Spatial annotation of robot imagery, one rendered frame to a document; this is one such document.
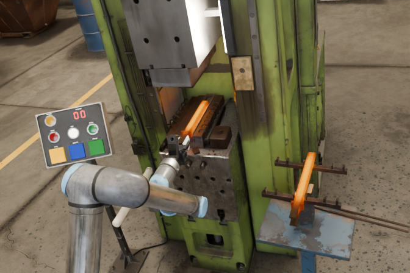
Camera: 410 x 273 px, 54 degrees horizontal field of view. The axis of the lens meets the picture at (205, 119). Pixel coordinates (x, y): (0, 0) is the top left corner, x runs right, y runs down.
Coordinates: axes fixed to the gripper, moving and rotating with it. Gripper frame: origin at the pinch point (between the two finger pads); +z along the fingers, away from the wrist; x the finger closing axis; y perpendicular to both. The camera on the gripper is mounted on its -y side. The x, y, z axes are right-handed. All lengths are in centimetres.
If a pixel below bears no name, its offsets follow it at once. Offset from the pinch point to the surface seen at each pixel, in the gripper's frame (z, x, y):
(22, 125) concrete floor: 149, -276, 101
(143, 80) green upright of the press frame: 17.4, -25.5, -22.2
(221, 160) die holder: -3.1, 18.0, 11.7
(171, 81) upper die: 3.0, -1.8, -29.1
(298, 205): -36, 59, 4
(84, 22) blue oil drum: 361, -307, 52
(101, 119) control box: -4.4, -42.0, -11.3
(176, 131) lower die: 6.7, -7.5, 1.9
